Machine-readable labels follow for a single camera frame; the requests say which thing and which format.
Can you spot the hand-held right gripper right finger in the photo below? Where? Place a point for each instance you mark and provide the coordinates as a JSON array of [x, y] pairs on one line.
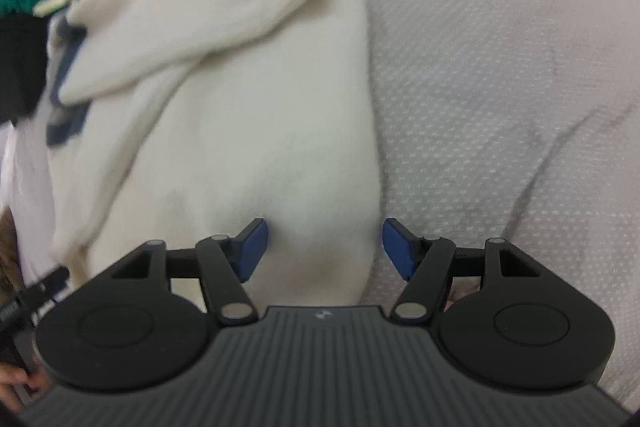
[[397, 252]]

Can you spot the cream striped knit sweater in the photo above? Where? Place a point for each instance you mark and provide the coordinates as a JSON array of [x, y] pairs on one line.
[[250, 107]]

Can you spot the black garment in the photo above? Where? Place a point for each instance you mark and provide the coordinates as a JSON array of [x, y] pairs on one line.
[[20, 67]]

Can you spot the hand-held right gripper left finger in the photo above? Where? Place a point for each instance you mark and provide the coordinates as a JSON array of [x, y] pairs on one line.
[[252, 249]]

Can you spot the person's left hand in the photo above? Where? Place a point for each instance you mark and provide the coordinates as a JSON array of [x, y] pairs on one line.
[[17, 384]]

